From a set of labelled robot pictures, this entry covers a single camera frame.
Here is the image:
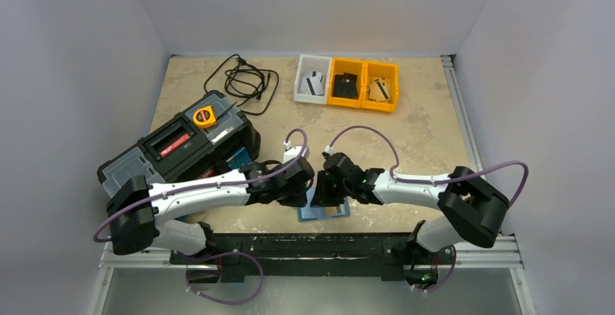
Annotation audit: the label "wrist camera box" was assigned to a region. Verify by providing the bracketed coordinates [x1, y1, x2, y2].
[281, 146, 310, 163]
[322, 145, 335, 158]

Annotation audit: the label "black cards in bin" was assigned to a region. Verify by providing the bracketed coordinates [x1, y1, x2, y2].
[331, 73, 359, 99]

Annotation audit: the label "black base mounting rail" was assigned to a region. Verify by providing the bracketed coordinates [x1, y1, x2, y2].
[170, 232, 472, 284]

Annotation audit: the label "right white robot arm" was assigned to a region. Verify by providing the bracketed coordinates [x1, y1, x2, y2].
[310, 152, 511, 262]

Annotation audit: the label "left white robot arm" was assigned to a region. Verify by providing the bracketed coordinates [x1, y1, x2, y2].
[106, 156, 315, 263]

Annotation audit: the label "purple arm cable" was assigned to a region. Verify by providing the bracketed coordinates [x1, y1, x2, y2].
[92, 128, 310, 244]
[324, 125, 529, 208]

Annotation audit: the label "aluminium frame rail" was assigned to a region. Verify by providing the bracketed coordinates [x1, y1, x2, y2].
[440, 55, 483, 170]

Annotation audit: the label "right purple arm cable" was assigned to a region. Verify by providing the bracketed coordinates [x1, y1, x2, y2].
[324, 125, 529, 208]

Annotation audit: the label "gold cards in bin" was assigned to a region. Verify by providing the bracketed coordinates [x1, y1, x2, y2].
[368, 76, 391, 102]

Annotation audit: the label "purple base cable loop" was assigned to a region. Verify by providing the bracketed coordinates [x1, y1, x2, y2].
[185, 249, 266, 305]

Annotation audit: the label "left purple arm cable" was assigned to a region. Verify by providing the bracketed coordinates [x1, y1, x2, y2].
[92, 128, 310, 244]

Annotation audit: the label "white cards in bin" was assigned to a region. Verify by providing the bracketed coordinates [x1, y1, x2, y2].
[299, 70, 324, 96]

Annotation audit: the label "right yellow plastic bin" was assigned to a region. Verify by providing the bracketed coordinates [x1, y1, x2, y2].
[360, 61, 400, 113]

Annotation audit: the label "black coiled cable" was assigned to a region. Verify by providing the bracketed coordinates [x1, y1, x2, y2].
[203, 54, 280, 117]

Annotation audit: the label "yellow tape measure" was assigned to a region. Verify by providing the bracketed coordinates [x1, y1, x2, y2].
[192, 105, 217, 129]

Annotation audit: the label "blue card holder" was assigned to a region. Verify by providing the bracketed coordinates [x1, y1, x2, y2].
[297, 187, 350, 222]

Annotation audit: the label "left yellow plastic bin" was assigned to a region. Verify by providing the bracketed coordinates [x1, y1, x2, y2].
[327, 57, 366, 109]

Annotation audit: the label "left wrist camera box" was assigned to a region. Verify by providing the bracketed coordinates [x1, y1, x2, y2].
[281, 146, 310, 163]

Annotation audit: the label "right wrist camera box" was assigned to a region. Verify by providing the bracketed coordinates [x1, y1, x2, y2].
[322, 145, 335, 158]

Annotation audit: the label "yellow plastic bin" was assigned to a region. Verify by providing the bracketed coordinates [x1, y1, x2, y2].
[327, 57, 366, 109]
[360, 61, 400, 113]

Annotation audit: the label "black tool box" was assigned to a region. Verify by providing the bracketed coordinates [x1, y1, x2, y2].
[96, 91, 261, 196]

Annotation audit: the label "white plastic bin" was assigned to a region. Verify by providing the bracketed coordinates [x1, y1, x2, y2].
[293, 54, 333, 105]

